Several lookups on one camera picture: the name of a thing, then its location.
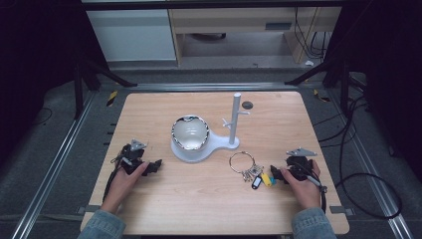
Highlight thin black floor cable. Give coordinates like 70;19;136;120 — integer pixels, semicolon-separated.
32;106;54;126

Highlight black looped floor cable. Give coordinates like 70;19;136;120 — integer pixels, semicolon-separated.
313;94;404;221

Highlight grey table bracket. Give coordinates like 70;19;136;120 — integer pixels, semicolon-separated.
76;204;102;215
328;205;355;217

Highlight light wooden desk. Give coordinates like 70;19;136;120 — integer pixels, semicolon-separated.
167;6;343;67

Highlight yellow black tape strip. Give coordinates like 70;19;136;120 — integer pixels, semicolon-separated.
105;90;119;108
313;88;331;104

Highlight black cables under desk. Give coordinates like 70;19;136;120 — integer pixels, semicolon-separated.
293;7;333;61

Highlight metal key ring with tags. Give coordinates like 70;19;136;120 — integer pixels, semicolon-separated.
228;150;277;191

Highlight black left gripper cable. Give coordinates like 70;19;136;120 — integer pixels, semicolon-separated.
102;154;125;204

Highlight black metal stand legs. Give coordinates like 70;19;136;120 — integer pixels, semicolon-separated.
73;58;139;121
284;56;369;116

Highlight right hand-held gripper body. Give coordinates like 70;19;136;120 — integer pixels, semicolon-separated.
285;146;318;182

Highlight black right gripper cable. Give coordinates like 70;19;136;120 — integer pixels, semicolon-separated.
306;174;328;214

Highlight aluminium floor rail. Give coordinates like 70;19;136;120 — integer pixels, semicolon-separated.
326;89;416;239
126;82;301;93
10;90;98;239

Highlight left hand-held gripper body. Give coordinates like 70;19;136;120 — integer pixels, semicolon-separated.
114;138;148;175

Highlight white cabinet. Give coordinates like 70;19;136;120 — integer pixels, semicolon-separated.
85;8;177;63

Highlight white key stand with pegs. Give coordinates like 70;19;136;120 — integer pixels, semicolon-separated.
169;92;252;164

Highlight person's right hand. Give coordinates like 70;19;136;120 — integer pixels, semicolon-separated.
280;159;322;211

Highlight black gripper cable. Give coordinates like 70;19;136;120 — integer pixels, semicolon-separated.
306;174;328;214
102;154;125;204

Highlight white bowl with silver rim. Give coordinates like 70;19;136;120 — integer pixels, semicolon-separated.
170;114;211;152

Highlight person's left hand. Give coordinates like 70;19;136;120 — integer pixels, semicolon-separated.
101;160;150;214

